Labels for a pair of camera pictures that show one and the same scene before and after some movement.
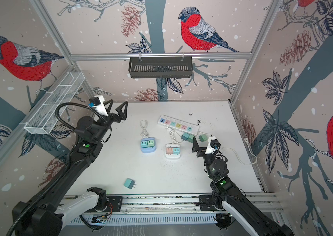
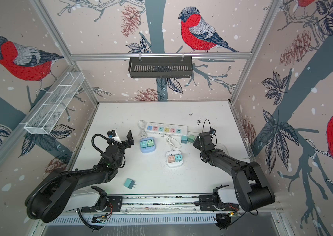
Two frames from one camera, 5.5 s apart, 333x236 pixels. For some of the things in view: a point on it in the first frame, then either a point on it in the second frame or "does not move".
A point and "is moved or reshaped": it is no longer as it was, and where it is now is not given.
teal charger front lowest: x=129 y=183 does not move
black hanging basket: x=160 y=68 does not move
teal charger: x=144 y=144 does not move
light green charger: x=190 y=138 does not move
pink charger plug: x=169 y=150 -> x=171 y=159
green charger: x=151 y=143 does not move
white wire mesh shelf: x=44 y=118 does not move
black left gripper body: x=111 y=118 -> x=121 y=150
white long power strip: x=178 y=125 is moved or reshaped
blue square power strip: x=148 y=145 does not move
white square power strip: x=173 y=150 is moved or reshaped
